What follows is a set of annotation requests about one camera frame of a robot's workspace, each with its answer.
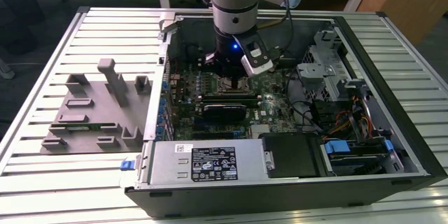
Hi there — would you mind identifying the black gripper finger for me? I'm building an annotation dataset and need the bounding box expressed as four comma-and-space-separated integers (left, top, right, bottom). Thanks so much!
205, 52, 243, 88

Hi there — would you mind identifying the metal socket cover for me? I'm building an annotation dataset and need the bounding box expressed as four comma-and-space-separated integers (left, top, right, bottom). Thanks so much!
216, 76, 255, 95

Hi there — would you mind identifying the CPU with silver top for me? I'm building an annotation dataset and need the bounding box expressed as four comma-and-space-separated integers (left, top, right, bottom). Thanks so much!
223, 76, 247, 90

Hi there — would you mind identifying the CPU socket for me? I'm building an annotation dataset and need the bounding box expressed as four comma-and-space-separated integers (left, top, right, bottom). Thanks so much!
215, 76, 256, 95

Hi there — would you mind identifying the black graphics card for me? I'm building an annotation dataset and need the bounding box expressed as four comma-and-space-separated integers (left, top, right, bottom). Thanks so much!
201, 103, 248, 123

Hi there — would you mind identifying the green motherboard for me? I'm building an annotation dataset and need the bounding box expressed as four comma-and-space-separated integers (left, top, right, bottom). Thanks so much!
167, 57, 303, 141

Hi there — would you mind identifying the metal drive cage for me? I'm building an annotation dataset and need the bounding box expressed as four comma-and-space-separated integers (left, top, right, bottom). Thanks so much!
296, 31, 353, 101

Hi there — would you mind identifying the black expansion slot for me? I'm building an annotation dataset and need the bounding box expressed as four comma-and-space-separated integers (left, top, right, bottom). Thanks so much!
192, 131, 235, 140

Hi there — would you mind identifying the silver chipset heatsink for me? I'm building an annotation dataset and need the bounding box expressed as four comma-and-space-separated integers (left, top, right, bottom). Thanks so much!
249, 125, 275, 135

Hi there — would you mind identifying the grey parts rack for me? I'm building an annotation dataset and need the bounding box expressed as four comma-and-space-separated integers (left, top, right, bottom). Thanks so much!
40, 58, 155, 154

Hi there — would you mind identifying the silver power supply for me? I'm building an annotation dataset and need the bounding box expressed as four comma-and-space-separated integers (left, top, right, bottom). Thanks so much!
147, 140, 269, 186

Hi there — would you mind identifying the black plastic cover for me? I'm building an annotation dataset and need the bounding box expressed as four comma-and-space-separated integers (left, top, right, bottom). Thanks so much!
260, 132, 328, 179

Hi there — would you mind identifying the green RAM stick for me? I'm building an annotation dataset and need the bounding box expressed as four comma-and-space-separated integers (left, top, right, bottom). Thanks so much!
65, 125, 104, 132

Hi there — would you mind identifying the blue case latch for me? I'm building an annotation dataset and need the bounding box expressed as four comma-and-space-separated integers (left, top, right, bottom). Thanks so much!
120, 158, 136, 172

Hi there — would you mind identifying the blue disk carrier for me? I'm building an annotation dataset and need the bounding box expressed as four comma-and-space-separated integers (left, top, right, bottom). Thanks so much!
324, 141, 353, 154

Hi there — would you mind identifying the black open PC case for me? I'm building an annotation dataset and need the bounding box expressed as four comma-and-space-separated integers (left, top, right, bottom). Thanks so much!
123, 11, 448, 219

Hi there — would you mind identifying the wooden cabinet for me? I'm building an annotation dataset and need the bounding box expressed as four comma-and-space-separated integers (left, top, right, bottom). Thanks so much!
356, 0, 448, 46

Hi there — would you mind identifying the dark chair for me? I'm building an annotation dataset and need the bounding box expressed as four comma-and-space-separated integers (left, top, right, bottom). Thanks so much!
0, 0, 47, 54

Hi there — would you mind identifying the white furniture leg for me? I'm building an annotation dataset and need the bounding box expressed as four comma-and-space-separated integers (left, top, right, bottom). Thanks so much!
0, 58, 17, 79

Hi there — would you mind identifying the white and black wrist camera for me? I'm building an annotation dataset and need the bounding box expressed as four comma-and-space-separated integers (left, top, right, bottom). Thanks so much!
240, 36, 275, 77

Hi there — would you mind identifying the black cable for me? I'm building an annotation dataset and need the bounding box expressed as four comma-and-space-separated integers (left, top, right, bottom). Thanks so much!
285, 70, 325, 133

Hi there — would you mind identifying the orange yellow wire bundle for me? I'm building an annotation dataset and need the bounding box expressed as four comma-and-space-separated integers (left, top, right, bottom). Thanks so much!
333, 97, 372, 141

